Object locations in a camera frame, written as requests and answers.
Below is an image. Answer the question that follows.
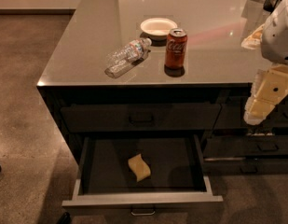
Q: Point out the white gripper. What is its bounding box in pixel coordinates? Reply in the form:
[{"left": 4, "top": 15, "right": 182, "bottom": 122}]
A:
[{"left": 243, "top": 64, "right": 288, "bottom": 125}]

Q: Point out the yellow sponge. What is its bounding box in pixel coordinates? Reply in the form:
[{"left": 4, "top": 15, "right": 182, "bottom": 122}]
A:
[{"left": 128, "top": 154, "right": 151, "bottom": 182}]

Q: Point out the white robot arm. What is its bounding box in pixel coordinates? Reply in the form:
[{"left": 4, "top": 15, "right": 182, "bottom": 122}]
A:
[{"left": 241, "top": 0, "right": 288, "bottom": 125}]

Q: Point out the top right drawer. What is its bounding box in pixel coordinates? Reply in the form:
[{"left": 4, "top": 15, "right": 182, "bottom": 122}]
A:
[{"left": 214, "top": 96, "right": 288, "bottom": 129}]

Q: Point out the middle right drawer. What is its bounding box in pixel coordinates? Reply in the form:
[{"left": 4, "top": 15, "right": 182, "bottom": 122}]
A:
[{"left": 203, "top": 135, "right": 288, "bottom": 158}]

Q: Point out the open middle drawer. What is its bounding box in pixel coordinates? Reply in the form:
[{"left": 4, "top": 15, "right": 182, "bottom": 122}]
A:
[{"left": 62, "top": 135, "right": 223, "bottom": 216}]

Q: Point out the dark counter cabinet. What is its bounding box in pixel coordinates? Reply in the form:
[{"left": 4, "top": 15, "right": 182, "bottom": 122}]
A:
[{"left": 37, "top": 0, "right": 288, "bottom": 174}]

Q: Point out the closed top left drawer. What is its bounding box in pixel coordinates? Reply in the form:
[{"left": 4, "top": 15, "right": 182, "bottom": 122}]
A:
[{"left": 61, "top": 103, "right": 221, "bottom": 133}]

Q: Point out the red cola can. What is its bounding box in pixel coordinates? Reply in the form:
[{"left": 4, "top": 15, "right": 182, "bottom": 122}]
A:
[{"left": 165, "top": 28, "right": 187, "bottom": 69}]

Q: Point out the white paper bowl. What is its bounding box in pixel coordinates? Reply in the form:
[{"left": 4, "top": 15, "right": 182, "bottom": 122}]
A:
[{"left": 140, "top": 18, "right": 177, "bottom": 40}]

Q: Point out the clear plastic water bottle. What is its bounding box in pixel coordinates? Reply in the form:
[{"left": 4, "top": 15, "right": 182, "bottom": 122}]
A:
[{"left": 104, "top": 38, "right": 152, "bottom": 78}]

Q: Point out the black object bottom edge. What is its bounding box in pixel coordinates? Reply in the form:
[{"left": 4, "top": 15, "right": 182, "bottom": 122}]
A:
[{"left": 56, "top": 212, "right": 71, "bottom": 224}]

